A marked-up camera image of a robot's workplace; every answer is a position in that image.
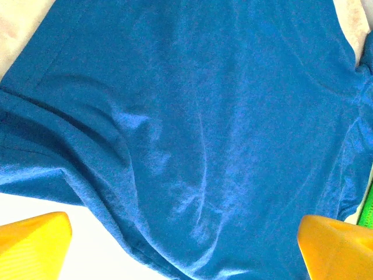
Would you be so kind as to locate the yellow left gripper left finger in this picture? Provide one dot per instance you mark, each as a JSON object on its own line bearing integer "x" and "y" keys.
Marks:
{"x": 32, "y": 248}

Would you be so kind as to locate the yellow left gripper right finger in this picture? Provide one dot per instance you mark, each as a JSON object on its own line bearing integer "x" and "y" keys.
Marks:
{"x": 338, "y": 251}

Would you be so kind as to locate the blue printed t-shirt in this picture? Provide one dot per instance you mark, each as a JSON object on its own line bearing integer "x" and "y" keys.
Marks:
{"x": 189, "y": 116}

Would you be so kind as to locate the green plastic mesh basket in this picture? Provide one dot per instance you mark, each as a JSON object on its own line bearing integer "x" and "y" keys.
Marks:
{"x": 367, "y": 210}

